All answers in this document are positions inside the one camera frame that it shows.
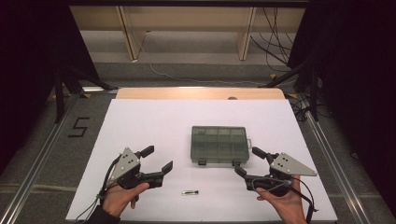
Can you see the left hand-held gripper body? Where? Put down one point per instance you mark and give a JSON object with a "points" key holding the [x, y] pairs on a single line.
{"points": [[126, 163]]}

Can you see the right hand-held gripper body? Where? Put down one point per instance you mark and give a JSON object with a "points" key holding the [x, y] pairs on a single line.
{"points": [[288, 166]]}

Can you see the clear plastic compartment box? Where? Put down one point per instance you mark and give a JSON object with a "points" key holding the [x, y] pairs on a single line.
{"points": [[219, 144]]}

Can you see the small slim metal piece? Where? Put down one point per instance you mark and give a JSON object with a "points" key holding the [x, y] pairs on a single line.
{"points": [[190, 193]]}

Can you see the person's left hand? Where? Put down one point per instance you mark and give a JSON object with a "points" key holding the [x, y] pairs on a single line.
{"points": [[116, 200]]}

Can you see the person's right hand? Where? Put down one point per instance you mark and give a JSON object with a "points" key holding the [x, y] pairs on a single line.
{"points": [[291, 205]]}

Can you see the white board mat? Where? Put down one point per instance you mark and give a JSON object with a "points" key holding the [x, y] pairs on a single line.
{"points": [[149, 124]]}

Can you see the grey table grommet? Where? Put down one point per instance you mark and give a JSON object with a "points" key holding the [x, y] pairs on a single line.
{"points": [[232, 98]]}

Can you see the black metal stand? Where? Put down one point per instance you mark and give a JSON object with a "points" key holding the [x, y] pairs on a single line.
{"points": [[59, 96], [313, 93]]}

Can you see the white flat bar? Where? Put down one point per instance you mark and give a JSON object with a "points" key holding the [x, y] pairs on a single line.
{"points": [[92, 89]]}

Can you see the black curtain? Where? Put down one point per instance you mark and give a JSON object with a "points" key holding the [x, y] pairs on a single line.
{"points": [[358, 77], [28, 62]]}

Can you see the beige wooden shelf unit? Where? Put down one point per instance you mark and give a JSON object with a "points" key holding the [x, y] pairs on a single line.
{"points": [[186, 18]]}

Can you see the aluminium floor rail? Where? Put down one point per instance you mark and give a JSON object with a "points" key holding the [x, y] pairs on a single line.
{"points": [[336, 168], [37, 168]]}

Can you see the black overhead frame beam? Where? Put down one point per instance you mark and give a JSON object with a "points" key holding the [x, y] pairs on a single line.
{"points": [[186, 3]]}

